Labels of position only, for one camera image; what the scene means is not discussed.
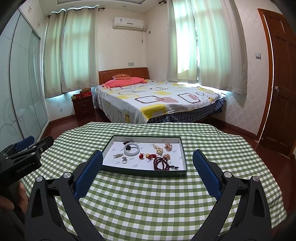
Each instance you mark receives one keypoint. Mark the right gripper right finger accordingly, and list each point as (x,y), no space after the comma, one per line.
(222,186)

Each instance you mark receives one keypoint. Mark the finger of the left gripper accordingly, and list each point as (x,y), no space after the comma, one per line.
(42,145)
(20,146)

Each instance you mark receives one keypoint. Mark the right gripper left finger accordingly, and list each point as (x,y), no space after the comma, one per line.
(73,186)

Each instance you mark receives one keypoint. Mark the rose gold pearl brooch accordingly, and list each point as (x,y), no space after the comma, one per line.
(168,147)

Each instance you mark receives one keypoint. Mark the pale jade bangle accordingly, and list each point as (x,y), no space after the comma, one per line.
(131,149)

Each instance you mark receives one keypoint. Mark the red knot tassel charm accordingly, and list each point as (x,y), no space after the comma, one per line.
(151,156)

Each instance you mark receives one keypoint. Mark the dark green jewelry tray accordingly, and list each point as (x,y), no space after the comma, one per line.
(166,165)

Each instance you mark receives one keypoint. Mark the glass wardrobe door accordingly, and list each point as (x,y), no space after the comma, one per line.
(23,111)

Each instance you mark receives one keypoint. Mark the dark wooden nightstand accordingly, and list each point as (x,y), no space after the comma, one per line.
(83,106)

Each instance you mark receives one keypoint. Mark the red items on nightstand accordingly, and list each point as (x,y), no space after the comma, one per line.
(85,92)

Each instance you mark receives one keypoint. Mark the brown wooden door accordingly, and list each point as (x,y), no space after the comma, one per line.
(279,128)

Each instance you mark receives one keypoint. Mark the wooden headboard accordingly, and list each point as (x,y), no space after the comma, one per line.
(107,75)

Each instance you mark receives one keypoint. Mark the bed with patterned quilt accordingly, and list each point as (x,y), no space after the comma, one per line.
(159,102)

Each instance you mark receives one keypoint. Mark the patterned cushion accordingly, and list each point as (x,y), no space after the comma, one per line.
(121,77)

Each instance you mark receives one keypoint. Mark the pink pillow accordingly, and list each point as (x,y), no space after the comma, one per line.
(114,83)

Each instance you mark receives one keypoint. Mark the left window curtain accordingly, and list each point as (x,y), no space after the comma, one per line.
(70,59)

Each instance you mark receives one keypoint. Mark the window curtain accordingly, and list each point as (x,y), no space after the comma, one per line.
(207,45)
(70,59)

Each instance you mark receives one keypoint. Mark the right window curtain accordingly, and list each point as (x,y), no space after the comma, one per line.
(207,45)

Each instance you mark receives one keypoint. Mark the white air conditioner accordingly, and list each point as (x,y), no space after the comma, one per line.
(128,23)

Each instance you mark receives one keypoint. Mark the white light switch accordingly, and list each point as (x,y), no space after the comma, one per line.
(258,56)

